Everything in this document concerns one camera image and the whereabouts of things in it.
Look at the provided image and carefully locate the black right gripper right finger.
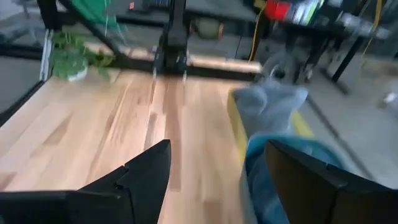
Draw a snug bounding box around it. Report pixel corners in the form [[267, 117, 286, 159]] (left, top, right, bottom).
[[264, 139, 398, 224]]

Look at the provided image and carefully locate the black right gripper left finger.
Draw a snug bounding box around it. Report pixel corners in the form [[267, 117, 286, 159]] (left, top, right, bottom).
[[0, 139, 172, 224]]

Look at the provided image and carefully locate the yellow-green cloth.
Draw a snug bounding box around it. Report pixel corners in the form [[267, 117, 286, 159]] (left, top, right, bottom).
[[226, 86, 315, 164]]

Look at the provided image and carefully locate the white floor object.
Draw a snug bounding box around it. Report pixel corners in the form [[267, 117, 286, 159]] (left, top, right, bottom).
[[377, 91, 398, 110]]

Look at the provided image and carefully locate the black shelf table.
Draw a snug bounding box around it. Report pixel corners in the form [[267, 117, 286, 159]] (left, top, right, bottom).
[[257, 0, 392, 93]]

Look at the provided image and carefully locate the grey floor fan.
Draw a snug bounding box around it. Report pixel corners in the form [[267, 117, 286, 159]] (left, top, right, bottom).
[[262, 50, 301, 84]]

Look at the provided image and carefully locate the green plant in white pot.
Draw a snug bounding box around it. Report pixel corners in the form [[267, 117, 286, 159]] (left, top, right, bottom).
[[50, 30, 115, 83]]

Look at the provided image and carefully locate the stack of coloured boxes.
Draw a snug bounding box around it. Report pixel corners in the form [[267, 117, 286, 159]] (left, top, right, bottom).
[[290, 0, 323, 26]]

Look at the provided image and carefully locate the round olive spool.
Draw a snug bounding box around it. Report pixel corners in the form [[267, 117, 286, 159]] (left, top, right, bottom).
[[193, 17, 225, 40]]

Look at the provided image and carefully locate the green fabric object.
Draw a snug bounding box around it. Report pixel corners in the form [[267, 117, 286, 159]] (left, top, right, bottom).
[[70, 0, 126, 30]]

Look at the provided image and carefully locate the red box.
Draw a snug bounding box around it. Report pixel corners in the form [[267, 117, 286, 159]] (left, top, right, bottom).
[[264, 0, 292, 21]]

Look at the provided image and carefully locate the black diagonal frame strut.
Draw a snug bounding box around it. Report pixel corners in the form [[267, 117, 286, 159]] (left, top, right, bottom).
[[58, 0, 125, 60]]

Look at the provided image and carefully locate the silver metal bracket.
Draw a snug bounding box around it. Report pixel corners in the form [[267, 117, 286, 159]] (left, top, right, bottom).
[[39, 29, 54, 82]]

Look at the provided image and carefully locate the yellow cable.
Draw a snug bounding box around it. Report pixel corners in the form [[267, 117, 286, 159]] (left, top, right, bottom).
[[248, 4, 266, 62], [359, 0, 384, 62]]

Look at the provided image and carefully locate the black vertical frame post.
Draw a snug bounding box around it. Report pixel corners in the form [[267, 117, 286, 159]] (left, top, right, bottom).
[[36, 0, 60, 32]]

